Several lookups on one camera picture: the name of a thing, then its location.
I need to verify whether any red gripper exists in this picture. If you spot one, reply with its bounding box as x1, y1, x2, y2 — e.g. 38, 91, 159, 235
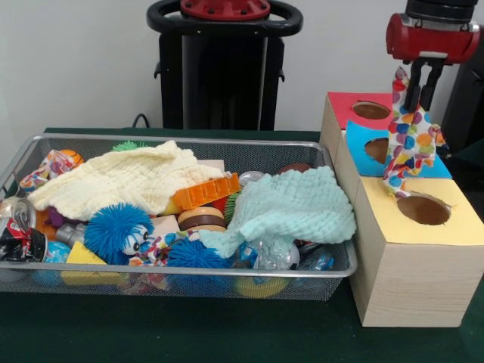
385, 13, 481, 112

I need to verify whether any polka-dot cloth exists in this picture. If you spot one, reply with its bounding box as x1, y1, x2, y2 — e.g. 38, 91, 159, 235
17, 149, 79, 196
381, 66, 450, 200

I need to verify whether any shallow mesh bin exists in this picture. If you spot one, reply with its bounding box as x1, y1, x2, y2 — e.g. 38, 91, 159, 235
0, 132, 358, 303

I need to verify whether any wooden three-hole box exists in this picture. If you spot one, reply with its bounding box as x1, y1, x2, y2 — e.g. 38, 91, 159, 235
319, 92, 484, 328

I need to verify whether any mint green waffle cloth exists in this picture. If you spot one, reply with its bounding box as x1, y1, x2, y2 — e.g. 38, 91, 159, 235
198, 165, 358, 259

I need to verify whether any orange plastic toy block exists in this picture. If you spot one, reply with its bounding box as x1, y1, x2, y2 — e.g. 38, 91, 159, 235
169, 172, 242, 211

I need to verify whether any toy burger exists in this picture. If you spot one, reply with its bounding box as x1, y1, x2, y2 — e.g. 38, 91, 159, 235
176, 206, 228, 232

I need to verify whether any dark green table cloth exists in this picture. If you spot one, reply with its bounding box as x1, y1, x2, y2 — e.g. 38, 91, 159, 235
0, 127, 484, 363

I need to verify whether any cream waffle cloth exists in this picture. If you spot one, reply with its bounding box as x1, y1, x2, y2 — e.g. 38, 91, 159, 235
27, 140, 226, 221

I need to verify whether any blue spiky ball with eyes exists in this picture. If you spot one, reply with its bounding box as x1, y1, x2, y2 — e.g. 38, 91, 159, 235
82, 203, 157, 265

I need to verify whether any yellow foam wedge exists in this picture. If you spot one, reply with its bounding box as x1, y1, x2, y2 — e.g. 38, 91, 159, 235
60, 240, 126, 285

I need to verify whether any crushed soda can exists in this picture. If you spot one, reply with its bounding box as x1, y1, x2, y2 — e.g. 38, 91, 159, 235
0, 197, 49, 264

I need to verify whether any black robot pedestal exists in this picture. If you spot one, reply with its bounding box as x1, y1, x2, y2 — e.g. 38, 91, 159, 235
146, 0, 304, 132

